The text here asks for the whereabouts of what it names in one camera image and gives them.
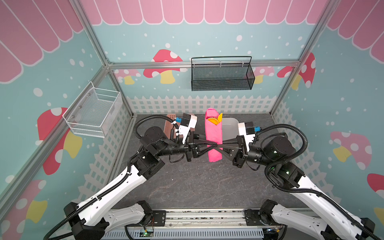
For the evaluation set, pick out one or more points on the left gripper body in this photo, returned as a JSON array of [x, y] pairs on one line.
[[189, 150]]

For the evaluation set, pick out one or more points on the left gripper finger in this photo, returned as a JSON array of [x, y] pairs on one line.
[[212, 143], [226, 151]]

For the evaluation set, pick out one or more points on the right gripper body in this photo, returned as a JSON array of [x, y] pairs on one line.
[[241, 151]]

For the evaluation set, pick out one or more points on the magenta paper napkin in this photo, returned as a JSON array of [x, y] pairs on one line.
[[213, 133]]

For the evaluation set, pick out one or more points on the yellow plastic spoon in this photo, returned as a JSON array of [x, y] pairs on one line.
[[214, 121]]

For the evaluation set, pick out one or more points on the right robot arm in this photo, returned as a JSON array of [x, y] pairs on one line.
[[333, 222]]

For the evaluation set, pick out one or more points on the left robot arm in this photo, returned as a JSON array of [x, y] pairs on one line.
[[159, 136]]

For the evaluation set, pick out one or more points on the white oval plastic tub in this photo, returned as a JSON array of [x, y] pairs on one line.
[[230, 129]]

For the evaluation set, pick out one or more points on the pink perforated plastic basket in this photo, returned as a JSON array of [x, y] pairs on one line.
[[171, 125]]

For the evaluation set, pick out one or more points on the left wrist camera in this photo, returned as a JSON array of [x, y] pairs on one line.
[[187, 122]]

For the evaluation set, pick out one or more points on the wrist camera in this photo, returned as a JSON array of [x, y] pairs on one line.
[[248, 130], [187, 122]]

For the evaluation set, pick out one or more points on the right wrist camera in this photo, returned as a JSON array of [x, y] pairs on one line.
[[248, 130]]

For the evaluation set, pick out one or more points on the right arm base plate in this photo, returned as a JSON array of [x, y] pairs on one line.
[[256, 218]]

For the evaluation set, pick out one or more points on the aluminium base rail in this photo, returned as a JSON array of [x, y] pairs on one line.
[[209, 218]]

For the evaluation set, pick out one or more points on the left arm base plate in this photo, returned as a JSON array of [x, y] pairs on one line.
[[155, 219]]

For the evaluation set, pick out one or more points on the black wire mesh wall basket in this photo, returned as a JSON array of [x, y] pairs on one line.
[[227, 73]]

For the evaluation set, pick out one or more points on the white wire mesh wall basket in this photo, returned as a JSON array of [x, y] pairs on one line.
[[93, 112]]

